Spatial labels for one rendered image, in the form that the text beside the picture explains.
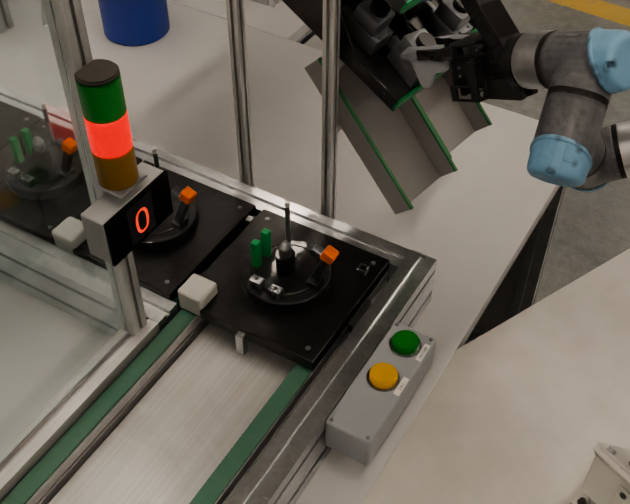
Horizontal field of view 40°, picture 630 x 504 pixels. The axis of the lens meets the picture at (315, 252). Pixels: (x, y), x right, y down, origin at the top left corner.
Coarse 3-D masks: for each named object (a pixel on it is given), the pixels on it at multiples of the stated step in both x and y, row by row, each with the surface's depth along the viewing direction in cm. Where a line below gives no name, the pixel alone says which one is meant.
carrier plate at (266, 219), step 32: (256, 224) 144; (224, 256) 139; (352, 256) 139; (224, 288) 134; (352, 288) 134; (224, 320) 129; (256, 320) 129; (288, 320) 129; (320, 320) 129; (288, 352) 125; (320, 352) 125
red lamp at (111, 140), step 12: (84, 120) 100; (120, 120) 99; (96, 132) 99; (108, 132) 99; (120, 132) 100; (96, 144) 101; (108, 144) 100; (120, 144) 101; (132, 144) 103; (108, 156) 102
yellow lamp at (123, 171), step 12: (96, 156) 102; (120, 156) 102; (132, 156) 104; (96, 168) 104; (108, 168) 103; (120, 168) 103; (132, 168) 105; (108, 180) 104; (120, 180) 104; (132, 180) 106
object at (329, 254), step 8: (312, 248) 126; (320, 248) 127; (328, 248) 125; (320, 256) 126; (328, 256) 125; (336, 256) 125; (320, 264) 127; (328, 264) 126; (320, 272) 128; (312, 280) 130
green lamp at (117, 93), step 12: (108, 84) 95; (120, 84) 97; (84, 96) 96; (96, 96) 96; (108, 96) 96; (120, 96) 98; (84, 108) 98; (96, 108) 97; (108, 108) 97; (120, 108) 98; (96, 120) 98; (108, 120) 98
